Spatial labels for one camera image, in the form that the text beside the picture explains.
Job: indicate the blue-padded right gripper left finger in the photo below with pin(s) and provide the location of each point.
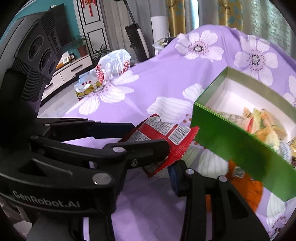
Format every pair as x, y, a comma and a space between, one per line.
77, 208

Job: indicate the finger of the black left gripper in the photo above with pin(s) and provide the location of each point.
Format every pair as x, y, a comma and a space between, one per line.
129, 155

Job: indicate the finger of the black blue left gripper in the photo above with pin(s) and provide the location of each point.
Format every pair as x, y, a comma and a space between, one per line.
67, 129

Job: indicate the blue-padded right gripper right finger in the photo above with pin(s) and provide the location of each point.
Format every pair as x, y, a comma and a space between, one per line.
213, 205

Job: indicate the white snack packet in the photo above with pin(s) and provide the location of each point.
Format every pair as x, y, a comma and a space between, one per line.
286, 152

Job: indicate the orange snack bag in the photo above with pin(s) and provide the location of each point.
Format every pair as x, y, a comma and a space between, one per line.
251, 190

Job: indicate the white tv cabinet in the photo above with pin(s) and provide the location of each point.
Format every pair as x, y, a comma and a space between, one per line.
66, 74

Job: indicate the purple floral tablecloth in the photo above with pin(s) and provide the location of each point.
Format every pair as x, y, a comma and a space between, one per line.
168, 85

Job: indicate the green cardboard box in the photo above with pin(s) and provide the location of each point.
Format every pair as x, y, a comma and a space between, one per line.
230, 92

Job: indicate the potted plant terracotta pot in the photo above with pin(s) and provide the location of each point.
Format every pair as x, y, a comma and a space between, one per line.
80, 42

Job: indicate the white plastic bag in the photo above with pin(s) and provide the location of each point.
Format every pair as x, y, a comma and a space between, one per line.
112, 65

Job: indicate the small green potted plant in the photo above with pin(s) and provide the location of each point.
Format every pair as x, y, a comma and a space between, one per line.
99, 54

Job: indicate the red beige snack packet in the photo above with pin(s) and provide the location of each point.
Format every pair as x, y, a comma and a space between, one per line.
240, 121

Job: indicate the yellow cracker packet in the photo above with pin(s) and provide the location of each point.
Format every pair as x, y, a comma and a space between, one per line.
266, 127

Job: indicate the black upright vacuum cleaner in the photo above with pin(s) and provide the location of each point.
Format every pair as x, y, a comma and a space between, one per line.
135, 35

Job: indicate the black television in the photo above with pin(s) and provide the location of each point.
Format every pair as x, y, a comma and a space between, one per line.
62, 27

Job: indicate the red chinese knot ornament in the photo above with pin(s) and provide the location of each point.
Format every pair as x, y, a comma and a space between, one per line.
89, 4

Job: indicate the white air purifier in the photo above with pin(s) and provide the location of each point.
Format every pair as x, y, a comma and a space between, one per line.
160, 27

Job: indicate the yellow patterned curtain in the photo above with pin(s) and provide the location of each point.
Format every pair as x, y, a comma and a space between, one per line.
185, 16

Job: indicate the grey green curtain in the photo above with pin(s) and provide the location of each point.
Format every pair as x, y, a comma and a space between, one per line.
261, 18

